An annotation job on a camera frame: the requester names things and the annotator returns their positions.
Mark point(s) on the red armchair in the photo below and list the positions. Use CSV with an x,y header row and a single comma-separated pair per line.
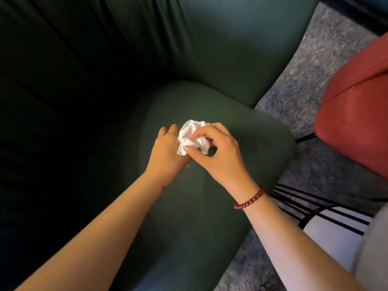
x,y
354,118

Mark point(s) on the tissue green chair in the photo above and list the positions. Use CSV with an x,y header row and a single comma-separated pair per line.
x,y
189,130

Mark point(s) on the person's right hand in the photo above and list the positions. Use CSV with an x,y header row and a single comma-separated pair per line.
x,y
225,163

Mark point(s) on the person's left hand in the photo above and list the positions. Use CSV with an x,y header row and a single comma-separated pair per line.
x,y
165,160

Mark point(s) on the white round table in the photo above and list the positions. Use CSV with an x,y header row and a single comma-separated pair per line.
x,y
333,242

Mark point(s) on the dark green armchair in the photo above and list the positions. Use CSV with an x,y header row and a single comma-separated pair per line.
x,y
227,57

